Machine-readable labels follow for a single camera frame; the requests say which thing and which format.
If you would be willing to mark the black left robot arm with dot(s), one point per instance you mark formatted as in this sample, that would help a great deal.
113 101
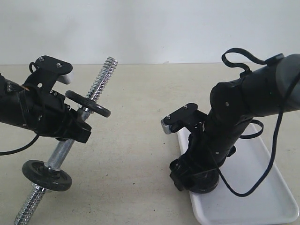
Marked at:
10 108

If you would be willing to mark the chrome threaded dumbbell bar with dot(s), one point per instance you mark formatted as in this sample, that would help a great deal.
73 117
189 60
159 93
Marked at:
61 151

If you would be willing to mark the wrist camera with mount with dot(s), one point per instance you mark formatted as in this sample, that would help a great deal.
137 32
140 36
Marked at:
188 117
46 71

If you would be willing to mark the black weight plate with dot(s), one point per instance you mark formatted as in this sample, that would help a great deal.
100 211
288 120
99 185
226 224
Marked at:
36 172
203 183

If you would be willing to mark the black round disc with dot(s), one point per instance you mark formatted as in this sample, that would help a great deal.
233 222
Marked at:
87 103

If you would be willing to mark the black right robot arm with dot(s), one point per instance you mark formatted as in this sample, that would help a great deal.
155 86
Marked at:
271 90

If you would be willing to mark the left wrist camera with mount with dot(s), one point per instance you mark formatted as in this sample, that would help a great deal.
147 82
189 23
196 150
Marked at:
46 71

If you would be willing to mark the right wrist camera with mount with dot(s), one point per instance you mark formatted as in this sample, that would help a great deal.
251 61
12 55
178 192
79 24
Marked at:
188 117

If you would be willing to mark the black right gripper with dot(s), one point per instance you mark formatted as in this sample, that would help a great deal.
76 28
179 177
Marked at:
207 150

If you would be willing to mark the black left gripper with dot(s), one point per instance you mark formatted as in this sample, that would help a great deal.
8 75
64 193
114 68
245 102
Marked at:
47 115

